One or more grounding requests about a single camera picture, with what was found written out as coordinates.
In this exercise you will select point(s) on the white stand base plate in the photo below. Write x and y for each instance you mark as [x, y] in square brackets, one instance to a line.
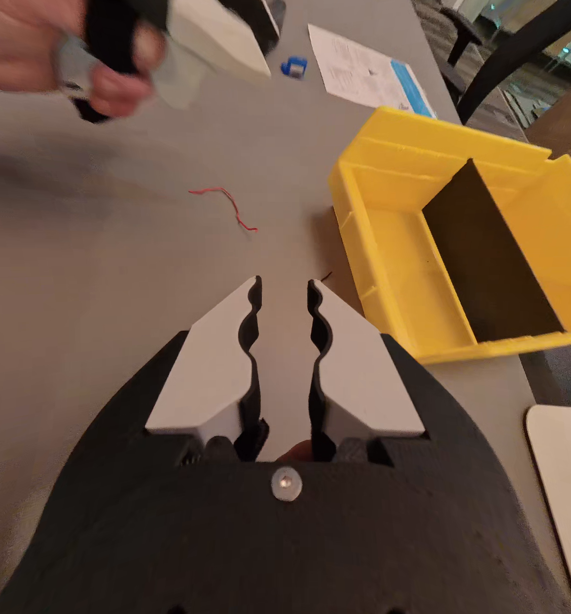
[563, 455]

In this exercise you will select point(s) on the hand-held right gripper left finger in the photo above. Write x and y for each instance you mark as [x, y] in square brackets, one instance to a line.
[204, 379]

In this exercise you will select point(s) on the person's left hand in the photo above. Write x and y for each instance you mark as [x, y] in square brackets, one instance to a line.
[21, 43]

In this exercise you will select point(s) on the small blue object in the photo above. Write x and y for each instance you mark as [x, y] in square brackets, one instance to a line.
[295, 68]

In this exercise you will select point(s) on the black bin divider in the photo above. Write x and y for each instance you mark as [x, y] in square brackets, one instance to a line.
[487, 259]

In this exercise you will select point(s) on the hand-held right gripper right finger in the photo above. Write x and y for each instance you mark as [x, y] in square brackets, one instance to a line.
[367, 383]

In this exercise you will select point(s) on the printed paper sheet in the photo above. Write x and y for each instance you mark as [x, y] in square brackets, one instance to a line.
[362, 67]

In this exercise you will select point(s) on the brown wooden cabinet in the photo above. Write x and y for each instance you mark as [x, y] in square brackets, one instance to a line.
[563, 124]

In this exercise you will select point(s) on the yellow plastic bin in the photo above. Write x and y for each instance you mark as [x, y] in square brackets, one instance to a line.
[396, 268]

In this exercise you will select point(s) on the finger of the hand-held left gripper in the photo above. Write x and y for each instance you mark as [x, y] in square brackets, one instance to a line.
[218, 38]

